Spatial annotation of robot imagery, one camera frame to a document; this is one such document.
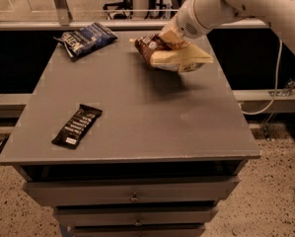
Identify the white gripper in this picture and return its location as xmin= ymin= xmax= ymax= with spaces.
xmin=159 ymin=0 xmax=209 ymax=49

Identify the brown sea salt chip bag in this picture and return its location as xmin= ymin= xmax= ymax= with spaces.
xmin=129 ymin=34 xmax=213 ymax=73

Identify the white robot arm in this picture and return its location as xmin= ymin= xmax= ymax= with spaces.
xmin=160 ymin=0 xmax=295 ymax=55

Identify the blue chip bag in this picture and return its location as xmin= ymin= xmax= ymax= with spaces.
xmin=55 ymin=22 xmax=117 ymax=58

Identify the black office chair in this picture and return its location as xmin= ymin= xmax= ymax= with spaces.
xmin=103 ymin=0 xmax=133 ymax=20

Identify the grey drawer cabinet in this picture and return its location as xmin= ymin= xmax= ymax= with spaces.
xmin=0 ymin=29 xmax=261 ymax=237

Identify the black snack bar wrapper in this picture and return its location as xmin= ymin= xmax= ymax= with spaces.
xmin=51 ymin=104 xmax=103 ymax=149

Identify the top grey drawer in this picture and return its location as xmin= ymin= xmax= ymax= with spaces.
xmin=23 ymin=176 xmax=240 ymax=206

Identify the grey drawer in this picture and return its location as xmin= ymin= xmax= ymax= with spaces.
xmin=54 ymin=205 xmax=218 ymax=226
xmin=71 ymin=225 xmax=205 ymax=237
xmin=23 ymin=176 xmax=240 ymax=206

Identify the middle grey drawer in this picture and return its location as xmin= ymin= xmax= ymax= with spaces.
xmin=54 ymin=205 xmax=218 ymax=226

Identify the bottom grey drawer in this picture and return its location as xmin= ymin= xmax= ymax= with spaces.
xmin=71 ymin=225 xmax=205 ymax=237

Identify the white cable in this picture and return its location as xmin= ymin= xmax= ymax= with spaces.
xmin=239 ymin=38 xmax=283 ymax=116

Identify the metal window rail frame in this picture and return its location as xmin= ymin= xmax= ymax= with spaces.
xmin=0 ymin=0 xmax=295 ymax=32

